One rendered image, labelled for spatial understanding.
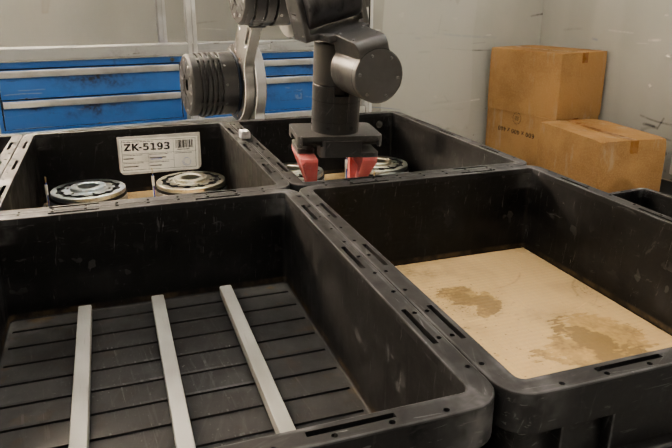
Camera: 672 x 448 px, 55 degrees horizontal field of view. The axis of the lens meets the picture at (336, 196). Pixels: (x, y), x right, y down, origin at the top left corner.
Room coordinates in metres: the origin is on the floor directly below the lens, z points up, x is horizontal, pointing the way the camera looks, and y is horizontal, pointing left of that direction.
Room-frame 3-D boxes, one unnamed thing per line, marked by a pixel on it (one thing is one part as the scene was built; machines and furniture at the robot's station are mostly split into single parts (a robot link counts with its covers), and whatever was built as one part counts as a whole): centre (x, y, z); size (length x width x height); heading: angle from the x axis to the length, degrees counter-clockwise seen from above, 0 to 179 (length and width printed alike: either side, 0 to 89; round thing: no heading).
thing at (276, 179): (0.79, 0.25, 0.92); 0.40 x 0.30 x 0.02; 19
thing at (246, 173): (0.79, 0.25, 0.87); 0.40 x 0.30 x 0.11; 19
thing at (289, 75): (2.94, 0.24, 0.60); 0.72 x 0.03 x 0.56; 115
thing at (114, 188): (0.88, 0.35, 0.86); 0.10 x 0.10 x 0.01
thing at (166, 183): (0.92, 0.22, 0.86); 0.10 x 0.10 x 0.01
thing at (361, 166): (0.77, -0.01, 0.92); 0.07 x 0.07 x 0.09; 14
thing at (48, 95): (2.60, 0.97, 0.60); 0.72 x 0.03 x 0.56; 115
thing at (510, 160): (0.89, -0.03, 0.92); 0.40 x 0.30 x 0.02; 19
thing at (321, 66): (0.75, 0.00, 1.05); 0.07 x 0.06 x 0.07; 26
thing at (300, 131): (0.76, 0.00, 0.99); 0.10 x 0.07 x 0.07; 104
